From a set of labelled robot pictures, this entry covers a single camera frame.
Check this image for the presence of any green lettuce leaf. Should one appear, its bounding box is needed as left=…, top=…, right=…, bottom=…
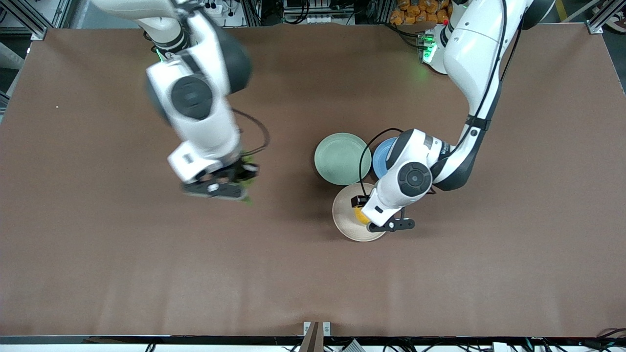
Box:
left=238, top=154, right=256, bottom=205

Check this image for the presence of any beige plate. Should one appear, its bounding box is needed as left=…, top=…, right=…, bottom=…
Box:
left=332, top=183, right=388, bottom=242

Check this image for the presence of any light green plate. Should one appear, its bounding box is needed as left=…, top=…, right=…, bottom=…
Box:
left=313, top=132, right=373, bottom=187

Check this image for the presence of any blue plate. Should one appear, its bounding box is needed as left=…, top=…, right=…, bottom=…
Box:
left=372, top=136, right=400, bottom=181

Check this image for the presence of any brown table cover sheet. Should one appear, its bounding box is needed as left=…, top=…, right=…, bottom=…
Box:
left=0, top=22, right=626, bottom=339

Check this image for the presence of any white equipment rack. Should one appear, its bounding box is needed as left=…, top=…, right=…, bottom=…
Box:
left=282, top=0, right=360, bottom=25

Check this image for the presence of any orange snack bag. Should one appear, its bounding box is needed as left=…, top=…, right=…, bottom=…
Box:
left=390, top=0, right=453, bottom=25

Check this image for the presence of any black right camera bracket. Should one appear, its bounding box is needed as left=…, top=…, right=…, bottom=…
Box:
left=181, top=179, right=249, bottom=201

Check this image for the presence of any black camera bracket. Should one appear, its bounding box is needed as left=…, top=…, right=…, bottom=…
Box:
left=181, top=179, right=249, bottom=201
left=366, top=207, right=416, bottom=234

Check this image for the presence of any black left camera bracket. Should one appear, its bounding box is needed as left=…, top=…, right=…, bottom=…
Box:
left=366, top=207, right=416, bottom=234

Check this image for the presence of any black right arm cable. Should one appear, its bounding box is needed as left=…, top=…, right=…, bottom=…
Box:
left=231, top=108, right=271, bottom=158

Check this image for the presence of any metal table edge bracket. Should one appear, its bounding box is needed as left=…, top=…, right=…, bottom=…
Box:
left=303, top=321, right=332, bottom=337

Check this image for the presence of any brown wedge post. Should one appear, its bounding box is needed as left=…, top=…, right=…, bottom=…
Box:
left=299, top=321, right=325, bottom=352

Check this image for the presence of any black base cable bundle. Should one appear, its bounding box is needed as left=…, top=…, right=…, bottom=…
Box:
left=384, top=21, right=427, bottom=48

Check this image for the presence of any aluminium frame profile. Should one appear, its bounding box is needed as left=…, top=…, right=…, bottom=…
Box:
left=0, top=0, right=74, bottom=41
left=586, top=0, right=626, bottom=35

